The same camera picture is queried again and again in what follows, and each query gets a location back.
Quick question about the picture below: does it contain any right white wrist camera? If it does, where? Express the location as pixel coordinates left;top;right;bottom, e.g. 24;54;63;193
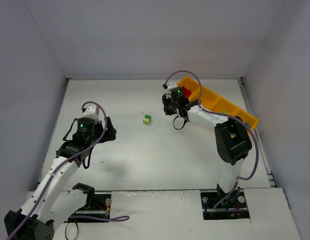
162;81;178;94

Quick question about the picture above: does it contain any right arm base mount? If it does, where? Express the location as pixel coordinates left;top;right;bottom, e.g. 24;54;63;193
200;188;250;221

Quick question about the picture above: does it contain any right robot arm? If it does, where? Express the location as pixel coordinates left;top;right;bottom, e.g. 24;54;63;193
162;87;252;195

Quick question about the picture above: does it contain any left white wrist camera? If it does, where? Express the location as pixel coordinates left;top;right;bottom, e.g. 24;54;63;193
82;105;100;124

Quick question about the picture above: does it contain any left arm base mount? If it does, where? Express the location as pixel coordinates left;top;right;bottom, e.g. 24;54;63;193
64;192;112;223

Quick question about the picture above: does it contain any green and lime lego stack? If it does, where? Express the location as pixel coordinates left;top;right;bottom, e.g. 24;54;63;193
143;114;152;125

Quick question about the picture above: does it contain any yellow divided sorting tray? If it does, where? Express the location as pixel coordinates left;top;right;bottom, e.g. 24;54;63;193
177;76;259;130

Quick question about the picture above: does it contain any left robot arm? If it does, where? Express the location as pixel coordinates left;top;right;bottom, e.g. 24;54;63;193
4;117;117;240

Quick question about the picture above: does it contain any red square lego block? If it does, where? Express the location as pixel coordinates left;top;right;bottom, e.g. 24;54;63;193
182;86;192;98

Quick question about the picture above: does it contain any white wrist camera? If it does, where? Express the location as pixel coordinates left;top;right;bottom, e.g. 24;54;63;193
82;105;100;124
162;81;178;94

